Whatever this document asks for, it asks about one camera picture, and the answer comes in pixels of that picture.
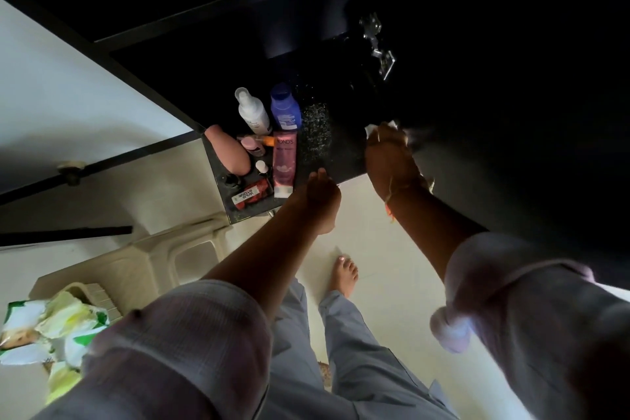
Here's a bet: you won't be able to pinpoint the person's left hand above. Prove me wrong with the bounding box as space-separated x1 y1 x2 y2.
288 168 342 236

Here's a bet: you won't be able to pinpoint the person's right hand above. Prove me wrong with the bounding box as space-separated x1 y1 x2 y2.
364 124 430 202

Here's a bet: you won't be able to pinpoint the white wipe cloth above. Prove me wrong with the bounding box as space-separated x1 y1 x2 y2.
364 120 410 146

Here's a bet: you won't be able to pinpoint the person's right forearm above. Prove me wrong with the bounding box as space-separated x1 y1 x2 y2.
386 186 489 283

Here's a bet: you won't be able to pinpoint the person's left forearm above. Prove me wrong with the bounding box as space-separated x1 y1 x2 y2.
203 205 322 322

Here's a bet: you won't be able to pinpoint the pink cosmetic tube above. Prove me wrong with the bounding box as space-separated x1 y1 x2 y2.
272 131 298 199

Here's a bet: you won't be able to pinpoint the orange thread wristband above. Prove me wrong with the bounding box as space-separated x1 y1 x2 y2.
384 183 429 224

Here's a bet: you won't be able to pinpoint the red and black tube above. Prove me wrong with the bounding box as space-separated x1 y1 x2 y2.
231 178 274 211

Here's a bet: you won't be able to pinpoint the small pink bottle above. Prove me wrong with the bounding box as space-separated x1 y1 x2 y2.
240 136 266 158

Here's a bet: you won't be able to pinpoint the blue lotion bottle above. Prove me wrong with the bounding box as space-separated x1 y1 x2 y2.
270 83 302 131

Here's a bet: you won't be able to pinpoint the chrome tap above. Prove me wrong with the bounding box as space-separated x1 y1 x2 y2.
358 12 396 82

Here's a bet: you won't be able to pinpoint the white spray bottle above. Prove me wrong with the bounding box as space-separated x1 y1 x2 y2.
234 87 272 136

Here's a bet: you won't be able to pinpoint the person's bare foot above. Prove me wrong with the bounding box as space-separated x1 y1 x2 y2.
329 253 359 299

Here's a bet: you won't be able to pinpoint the pink rounded bottle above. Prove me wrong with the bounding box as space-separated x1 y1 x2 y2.
204 124 252 177

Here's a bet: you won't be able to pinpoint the person's grey trousers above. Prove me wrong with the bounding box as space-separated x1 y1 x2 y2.
258 278 461 420

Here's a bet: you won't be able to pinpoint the beige plastic chair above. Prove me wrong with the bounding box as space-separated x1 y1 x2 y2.
29 212 233 324

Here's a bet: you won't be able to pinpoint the person's left white sleeve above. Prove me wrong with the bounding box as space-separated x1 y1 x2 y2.
32 279 274 420

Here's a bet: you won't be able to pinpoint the person's white sleeve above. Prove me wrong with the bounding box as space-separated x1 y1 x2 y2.
32 279 274 420
430 232 630 420

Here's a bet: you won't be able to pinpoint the person's right white sleeve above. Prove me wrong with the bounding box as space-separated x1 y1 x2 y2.
430 232 630 420

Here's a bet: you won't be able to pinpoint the black metal rod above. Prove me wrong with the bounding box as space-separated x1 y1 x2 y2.
0 225 134 248

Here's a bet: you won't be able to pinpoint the green white wipes packet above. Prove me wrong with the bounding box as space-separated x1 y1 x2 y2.
0 289 111 406

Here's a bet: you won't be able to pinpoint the black window frame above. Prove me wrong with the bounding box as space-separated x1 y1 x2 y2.
0 0 206 206

